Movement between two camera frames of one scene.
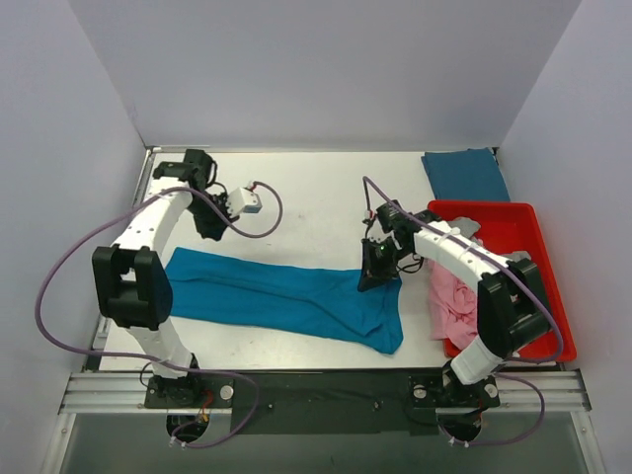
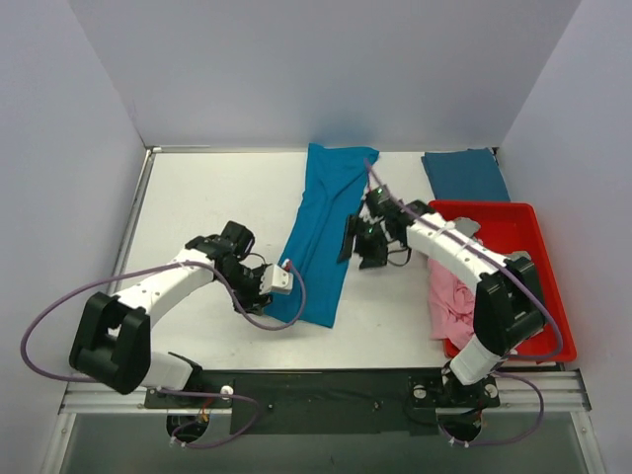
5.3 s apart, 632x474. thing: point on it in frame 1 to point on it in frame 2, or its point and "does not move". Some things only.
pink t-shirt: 452,300 does not move
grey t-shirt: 469,228 does not move
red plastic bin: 510,227 does not move
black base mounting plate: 322,402 does not move
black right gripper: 376,267 to 362,236
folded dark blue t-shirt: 471,174 does not move
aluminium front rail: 125,393 does not move
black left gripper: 210,224 to 254,297
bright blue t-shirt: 263,286 to 335,186
